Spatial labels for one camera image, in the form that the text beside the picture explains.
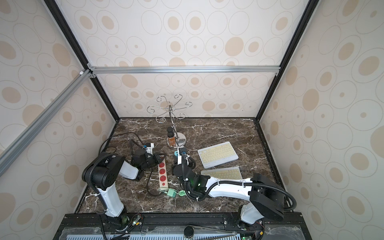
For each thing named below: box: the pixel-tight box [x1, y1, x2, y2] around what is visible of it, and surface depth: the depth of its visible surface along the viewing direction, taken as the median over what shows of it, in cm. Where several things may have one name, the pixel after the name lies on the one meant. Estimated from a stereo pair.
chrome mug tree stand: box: [146, 94, 193, 150], surface depth 85 cm
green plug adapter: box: [167, 188, 177, 198], surface depth 83 cm
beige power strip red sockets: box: [158, 158, 169, 189], surface depth 89 cm
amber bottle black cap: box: [167, 126, 176, 147], surface depth 99 cm
